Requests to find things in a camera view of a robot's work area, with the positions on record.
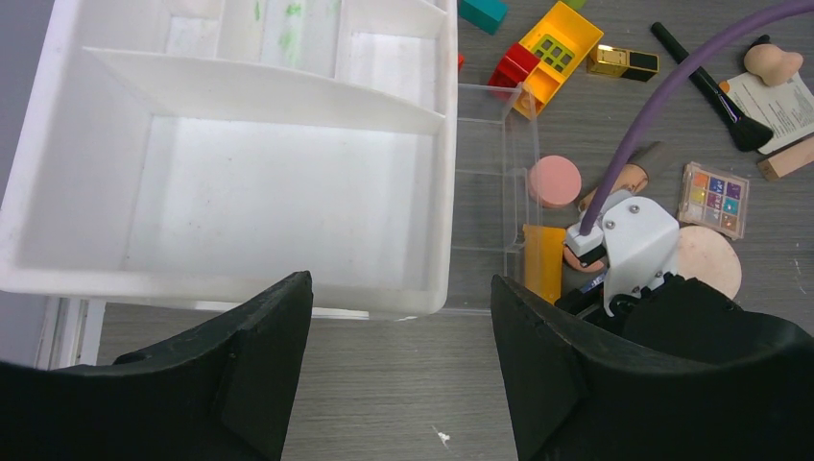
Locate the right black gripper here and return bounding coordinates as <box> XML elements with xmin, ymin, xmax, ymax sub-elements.
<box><xmin>555</xmin><ymin>276</ymin><xmax>796</xmax><ymax>363</ymax></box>

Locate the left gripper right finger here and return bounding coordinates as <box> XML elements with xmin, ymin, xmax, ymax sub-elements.
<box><xmin>491</xmin><ymin>276</ymin><xmax>813</xmax><ymax>460</ymax></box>

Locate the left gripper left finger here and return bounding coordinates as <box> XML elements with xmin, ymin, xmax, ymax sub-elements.
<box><xmin>1</xmin><ymin>271</ymin><xmax>313</xmax><ymax>460</ymax></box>

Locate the eyeshadow palette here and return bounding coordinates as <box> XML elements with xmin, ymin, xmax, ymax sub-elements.
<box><xmin>676</xmin><ymin>162</ymin><xmax>750</xmax><ymax>240</ymax></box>

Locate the clear plastic drawer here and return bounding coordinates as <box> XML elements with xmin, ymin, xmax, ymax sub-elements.
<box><xmin>444</xmin><ymin>84</ymin><xmax>541</xmax><ymax>312</ymax></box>

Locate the white plastic drawer organizer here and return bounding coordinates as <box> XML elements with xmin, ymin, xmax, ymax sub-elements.
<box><xmin>0</xmin><ymin>0</ymin><xmax>461</xmax><ymax>371</ymax></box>

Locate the black makeup brush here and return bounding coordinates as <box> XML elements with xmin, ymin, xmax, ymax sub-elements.
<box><xmin>650</xmin><ymin>22</ymin><xmax>774</xmax><ymax>152</ymax></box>

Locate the orange cream tube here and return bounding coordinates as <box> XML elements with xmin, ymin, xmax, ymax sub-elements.
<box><xmin>522</xmin><ymin>224</ymin><xmax>566</xmax><ymax>303</ymax></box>

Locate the small pink round puff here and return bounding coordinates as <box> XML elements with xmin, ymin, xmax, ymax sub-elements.
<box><xmin>527</xmin><ymin>156</ymin><xmax>582</xmax><ymax>208</ymax></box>

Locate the gold black lipstick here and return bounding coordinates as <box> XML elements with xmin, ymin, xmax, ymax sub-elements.
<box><xmin>587</xmin><ymin>44</ymin><xmax>659</xmax><ymax>82</ymax></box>

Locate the beige beauty sponge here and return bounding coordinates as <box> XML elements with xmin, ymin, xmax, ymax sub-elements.
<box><xmin>743</xmin><ymin>35</ymin><xmax>804</xmax><ymax>86</ymax></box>

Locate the yellow toy block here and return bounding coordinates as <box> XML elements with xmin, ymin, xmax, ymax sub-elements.
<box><xmin>489</xmin><ymin>1</ymin><xmax>604</xmax><ymax>119</ymax></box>

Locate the green toy block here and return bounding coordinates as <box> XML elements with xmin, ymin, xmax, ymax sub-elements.
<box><xmin>562</xmin><ymin>0</ymin><xmax>587</xmax><ymax>12</ymax></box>

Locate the teal toy block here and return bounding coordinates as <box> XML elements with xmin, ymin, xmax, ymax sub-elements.
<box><xmin>458</xmin><ymin>0</ymin><xmax>508</xmax><ymax>36</ymax></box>

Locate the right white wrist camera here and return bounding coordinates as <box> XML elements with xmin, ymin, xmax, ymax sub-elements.
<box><xmin>564</xmin><ymin>189</ymin><xmax>680</xmax><ymax>317</ymax></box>

